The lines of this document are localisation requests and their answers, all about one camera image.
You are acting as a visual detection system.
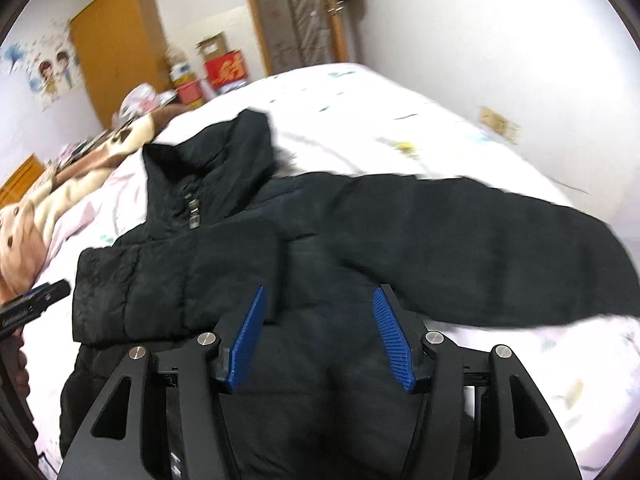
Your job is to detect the person's left hand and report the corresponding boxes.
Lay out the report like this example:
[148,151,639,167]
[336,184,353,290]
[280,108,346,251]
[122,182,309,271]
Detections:
[7,337,32,412]

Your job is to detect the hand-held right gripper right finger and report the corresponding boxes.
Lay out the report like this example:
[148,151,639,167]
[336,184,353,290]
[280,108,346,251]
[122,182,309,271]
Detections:
[372,284,583,480]

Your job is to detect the yellow and white box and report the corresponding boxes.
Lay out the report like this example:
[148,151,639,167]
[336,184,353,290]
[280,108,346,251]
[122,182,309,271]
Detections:
[169,57,198,86]

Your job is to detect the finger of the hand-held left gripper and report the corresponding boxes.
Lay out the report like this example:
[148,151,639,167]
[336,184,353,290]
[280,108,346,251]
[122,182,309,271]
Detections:
[27,280,72,307]

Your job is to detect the black padded jacket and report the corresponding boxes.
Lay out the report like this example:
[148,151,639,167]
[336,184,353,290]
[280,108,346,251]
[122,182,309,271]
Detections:
[59,109,640,480]

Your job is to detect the wooden door with grey cover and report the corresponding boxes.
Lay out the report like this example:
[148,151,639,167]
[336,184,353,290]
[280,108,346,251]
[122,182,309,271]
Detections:
[239,0,351,77]

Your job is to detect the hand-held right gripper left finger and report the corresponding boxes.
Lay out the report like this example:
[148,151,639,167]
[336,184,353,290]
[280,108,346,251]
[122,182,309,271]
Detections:
[57,285,266,480]

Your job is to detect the pink storage box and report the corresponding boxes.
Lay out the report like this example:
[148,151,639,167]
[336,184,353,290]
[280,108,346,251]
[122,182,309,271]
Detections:
[175,81,206,108]

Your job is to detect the pile of assorted clutter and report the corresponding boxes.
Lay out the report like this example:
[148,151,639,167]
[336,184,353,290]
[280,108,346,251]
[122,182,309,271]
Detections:
[50,130,116,166]

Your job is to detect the white plastic bag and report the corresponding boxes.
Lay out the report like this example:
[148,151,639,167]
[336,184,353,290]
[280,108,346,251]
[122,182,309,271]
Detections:
[117,84,173,116]

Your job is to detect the brown cardboard box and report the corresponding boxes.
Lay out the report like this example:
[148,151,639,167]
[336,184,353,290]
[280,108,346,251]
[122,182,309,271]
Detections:
[195,32,231,63]

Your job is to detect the orange wooden wardrobe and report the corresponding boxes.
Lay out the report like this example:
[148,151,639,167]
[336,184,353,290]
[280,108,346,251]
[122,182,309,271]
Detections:
[69,0,173,131]

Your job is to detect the wooden headboard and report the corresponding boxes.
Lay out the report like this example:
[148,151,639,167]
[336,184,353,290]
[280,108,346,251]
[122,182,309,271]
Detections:
[0,154,48,208]

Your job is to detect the cartoon wall poster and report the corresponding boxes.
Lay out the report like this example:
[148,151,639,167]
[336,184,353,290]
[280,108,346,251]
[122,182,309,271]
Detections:
[25,20,83,111]

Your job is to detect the brown plush printed blanket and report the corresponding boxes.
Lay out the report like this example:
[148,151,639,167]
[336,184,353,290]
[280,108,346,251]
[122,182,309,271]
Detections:
[0,105,186,306]

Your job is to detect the red gift box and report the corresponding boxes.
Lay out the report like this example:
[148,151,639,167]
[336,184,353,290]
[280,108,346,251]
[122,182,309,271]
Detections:
[204,50,249,92]

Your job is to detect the bed with pink floral sheet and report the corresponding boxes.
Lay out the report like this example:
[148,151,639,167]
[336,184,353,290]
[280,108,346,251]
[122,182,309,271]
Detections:
[35,62,640,480]

